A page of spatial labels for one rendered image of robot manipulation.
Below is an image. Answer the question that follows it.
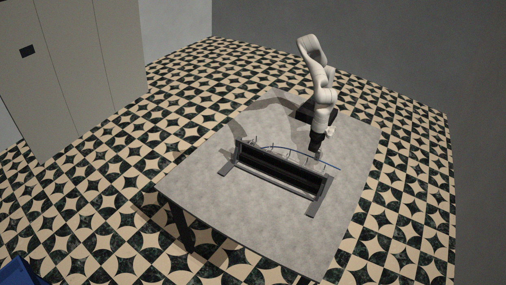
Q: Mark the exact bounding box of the black metal patch panel rack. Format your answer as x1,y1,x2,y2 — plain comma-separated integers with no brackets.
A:
218,136,334,218

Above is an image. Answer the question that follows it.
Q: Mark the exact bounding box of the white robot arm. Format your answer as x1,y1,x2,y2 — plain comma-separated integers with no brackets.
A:
296,34,338,124

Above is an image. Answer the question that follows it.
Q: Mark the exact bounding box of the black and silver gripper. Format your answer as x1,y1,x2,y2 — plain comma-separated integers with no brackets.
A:
308,119,336,161

